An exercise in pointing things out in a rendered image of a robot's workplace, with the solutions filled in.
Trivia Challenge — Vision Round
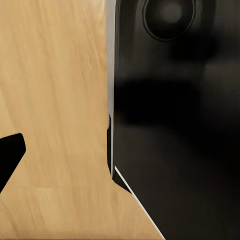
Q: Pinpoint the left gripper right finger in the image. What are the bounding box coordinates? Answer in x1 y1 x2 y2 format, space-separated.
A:
224 133 240 173

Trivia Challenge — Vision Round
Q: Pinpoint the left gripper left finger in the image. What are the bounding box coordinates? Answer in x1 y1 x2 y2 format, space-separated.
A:
0 133 26 193

